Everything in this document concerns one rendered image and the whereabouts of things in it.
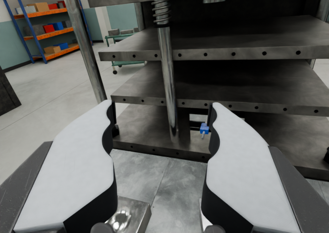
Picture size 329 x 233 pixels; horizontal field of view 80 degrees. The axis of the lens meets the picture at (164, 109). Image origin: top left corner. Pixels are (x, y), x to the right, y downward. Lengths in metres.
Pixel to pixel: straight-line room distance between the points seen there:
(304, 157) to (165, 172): 0.65
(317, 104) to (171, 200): 0.73
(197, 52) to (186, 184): 0.57
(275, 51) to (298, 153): 0.52
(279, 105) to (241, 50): 0.30
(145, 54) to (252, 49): 0.47
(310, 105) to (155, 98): 0.70
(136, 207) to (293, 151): 0.79
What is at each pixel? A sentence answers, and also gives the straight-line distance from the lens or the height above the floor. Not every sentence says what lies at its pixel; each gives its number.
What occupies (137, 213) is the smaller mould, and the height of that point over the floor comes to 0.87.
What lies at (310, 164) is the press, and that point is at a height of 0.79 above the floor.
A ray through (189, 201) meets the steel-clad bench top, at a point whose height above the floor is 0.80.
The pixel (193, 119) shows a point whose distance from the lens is 1.05.
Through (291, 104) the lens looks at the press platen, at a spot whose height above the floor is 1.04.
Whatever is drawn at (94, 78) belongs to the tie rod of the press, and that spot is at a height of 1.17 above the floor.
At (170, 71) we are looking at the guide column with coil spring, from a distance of 0.92.
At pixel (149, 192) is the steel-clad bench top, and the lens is 0.91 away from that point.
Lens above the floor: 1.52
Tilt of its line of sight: 31 degrees down
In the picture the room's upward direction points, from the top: 7 degrees counter-clockwise
